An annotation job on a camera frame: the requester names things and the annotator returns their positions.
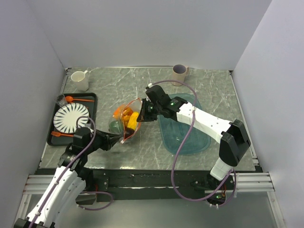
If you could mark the clear plastic glass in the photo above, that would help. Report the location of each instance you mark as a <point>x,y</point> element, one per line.
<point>61,100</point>

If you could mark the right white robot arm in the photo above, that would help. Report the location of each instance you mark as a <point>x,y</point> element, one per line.
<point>232,137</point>

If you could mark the striped white plate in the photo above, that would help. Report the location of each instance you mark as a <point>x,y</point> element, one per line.
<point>71,116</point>

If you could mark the clear zip top bag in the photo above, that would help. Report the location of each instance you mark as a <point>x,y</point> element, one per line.
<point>135,105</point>

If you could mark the teal plastic tray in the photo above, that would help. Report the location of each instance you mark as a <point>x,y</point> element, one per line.
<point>173,133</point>

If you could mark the orange plastic spoon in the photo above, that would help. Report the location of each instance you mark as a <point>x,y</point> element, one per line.
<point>70,99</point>

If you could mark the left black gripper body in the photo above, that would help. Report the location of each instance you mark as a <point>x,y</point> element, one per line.
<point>93,147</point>

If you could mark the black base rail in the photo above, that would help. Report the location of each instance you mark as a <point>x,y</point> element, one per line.
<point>150,184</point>

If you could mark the dark purple plum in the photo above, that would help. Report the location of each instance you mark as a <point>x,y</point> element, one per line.
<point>128,132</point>

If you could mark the yellow squash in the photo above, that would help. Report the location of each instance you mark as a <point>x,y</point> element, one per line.
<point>132,123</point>

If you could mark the small orange pumpkin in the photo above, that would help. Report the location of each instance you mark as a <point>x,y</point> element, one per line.
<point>117,113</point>

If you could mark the black tray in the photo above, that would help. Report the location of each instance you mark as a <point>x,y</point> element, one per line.
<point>91,106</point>

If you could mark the white cup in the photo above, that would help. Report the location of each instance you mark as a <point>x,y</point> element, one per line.
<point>80,80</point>

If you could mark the green lime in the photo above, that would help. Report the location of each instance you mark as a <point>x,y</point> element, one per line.
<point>116,127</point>

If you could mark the orange plastic fork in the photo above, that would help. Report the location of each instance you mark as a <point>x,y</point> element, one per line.
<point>58,134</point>

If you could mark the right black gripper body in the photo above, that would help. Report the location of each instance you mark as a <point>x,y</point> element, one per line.
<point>154,110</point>

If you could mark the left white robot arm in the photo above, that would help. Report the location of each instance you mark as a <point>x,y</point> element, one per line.
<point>71,178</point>

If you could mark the orange ginger root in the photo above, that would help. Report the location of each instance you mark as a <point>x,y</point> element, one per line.
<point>127,112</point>

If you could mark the beige mug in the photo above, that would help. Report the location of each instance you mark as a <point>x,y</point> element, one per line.
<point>179,72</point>

